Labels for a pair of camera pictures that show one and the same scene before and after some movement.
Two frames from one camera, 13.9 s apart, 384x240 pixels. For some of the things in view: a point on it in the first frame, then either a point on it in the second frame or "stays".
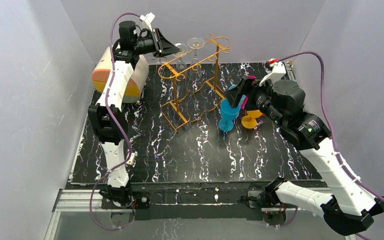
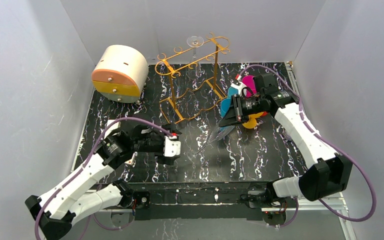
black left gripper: x=158 y=41 to x=160 y=145
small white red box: x=131 y=160 stays
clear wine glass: x=181 y=71 to x=218 y=134
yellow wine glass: x=249 y=121 stays
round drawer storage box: x=138 y=81 stays
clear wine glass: x=195 y=43 stays
